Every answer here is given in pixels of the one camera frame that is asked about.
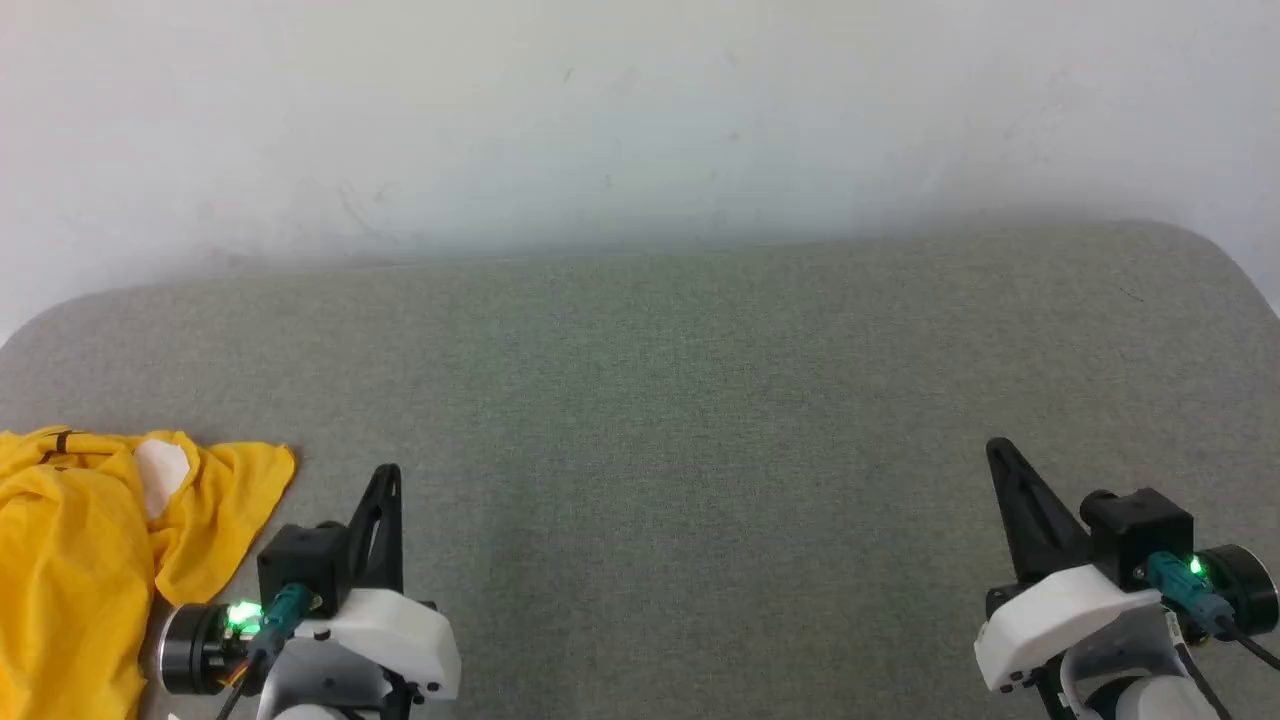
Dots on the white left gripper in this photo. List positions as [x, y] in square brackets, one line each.
[400, 640]

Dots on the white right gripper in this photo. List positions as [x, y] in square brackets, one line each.
[1060, 610]

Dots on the yellow garment with white patch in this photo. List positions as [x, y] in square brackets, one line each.
[70, 540]

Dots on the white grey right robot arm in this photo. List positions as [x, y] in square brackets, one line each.
[1245, 590]

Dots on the grey-green fabric sofa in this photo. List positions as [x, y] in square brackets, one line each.
[650, 450]

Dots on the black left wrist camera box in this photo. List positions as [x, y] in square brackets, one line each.
[300, 565]

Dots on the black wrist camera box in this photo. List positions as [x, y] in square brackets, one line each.
[1140, 525]
[300, 565]

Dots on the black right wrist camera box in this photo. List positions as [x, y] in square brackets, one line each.
[1140, 525]

